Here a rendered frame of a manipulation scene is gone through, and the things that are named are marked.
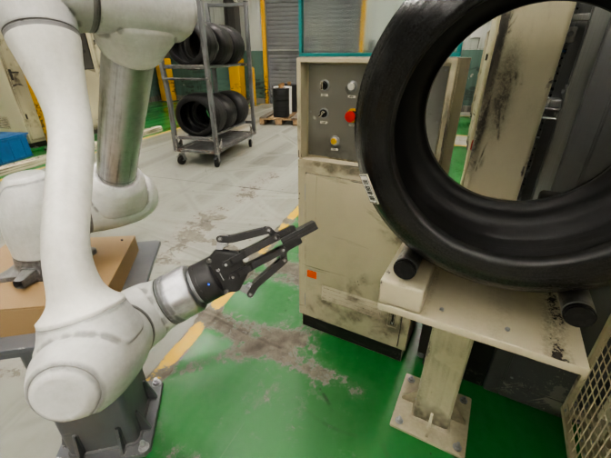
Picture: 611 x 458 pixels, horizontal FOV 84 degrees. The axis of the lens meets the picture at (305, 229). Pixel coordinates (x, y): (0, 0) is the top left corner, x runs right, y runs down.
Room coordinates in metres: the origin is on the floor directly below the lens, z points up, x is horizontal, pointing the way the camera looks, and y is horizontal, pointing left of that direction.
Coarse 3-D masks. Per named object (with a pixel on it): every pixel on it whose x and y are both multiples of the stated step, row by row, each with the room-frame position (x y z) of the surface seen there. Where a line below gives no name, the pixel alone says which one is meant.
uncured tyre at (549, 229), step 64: (448, 0) 0.54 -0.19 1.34; (512, 0) 0.74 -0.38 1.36; (576, 0) 0.71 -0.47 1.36; (384, 64) 0.58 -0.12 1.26; (384, 128) 0.57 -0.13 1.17; (384, 192) 0.57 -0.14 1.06; (448, 192) 0.76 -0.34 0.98; (576, 192) 0.65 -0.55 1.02; (448, 256) 0.51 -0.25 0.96; (512, 256) 0.48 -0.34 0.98; (576, 256) 0.43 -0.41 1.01
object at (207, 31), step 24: (216, 24) 4.94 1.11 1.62; (192, 48) 5.00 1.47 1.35; (216, 48) 4.47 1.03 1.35; (240, 48) 5.14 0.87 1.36; (168, 96) 4.32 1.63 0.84; (192, 96) 4.34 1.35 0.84; (216, 96) 4.72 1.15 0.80; (240, 96) 5.18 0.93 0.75; (192, 120) 4.68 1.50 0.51; (216, 120) 4.28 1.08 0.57; (240, 120) 5.11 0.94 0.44; (192, 144) 4.57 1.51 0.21; (216, 144) 4.18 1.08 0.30
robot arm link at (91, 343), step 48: (48, 48) 0.56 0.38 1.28; (48, 96) 0.54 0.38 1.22; (48, 144) 0.50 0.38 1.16; (48, 192) 0.42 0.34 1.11; (48, 240) 0.37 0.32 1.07; (48, 288) 0.33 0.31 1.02; (96, 288) 0.35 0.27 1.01; (48, 336) 0.29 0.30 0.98; (96, 336) 0.30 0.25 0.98; (144, 336) 0.36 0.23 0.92; (48, 384) 0.24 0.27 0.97; (96, 384) 0.25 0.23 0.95
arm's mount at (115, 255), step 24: (96, 240) 1.00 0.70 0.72; (120, 240) 1.01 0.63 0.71; (0, 264) 0.83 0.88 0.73; (96, 264) 0.85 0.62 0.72; (120, 264) 0.86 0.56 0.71; (0, 288) 0.72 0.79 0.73; (24, 288) 0.72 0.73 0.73; (120, 288) 0.81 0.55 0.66; (0, 312) 0.63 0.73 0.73; (24, 312) 0.64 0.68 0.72; (0, 336) 0.63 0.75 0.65
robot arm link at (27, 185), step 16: (16, 176) 0.83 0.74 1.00; (32, 176) 0.83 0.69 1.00; (0, 192) 0.80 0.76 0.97; (16, 192) 0.79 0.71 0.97; (32, 192) 0.80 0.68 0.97; (0, 208) 0.78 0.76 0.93; (16, 208) 0.77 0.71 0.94; (32, 208) 0.78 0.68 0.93; (0, 224) 0.78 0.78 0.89; (16, 224) 0.76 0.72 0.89; (32, 224) 0.77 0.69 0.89; (16, 240) 0.76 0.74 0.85; (32, 240) 0.77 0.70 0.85; (16, 256) 0.77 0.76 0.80; (32, 256) 0.76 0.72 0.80
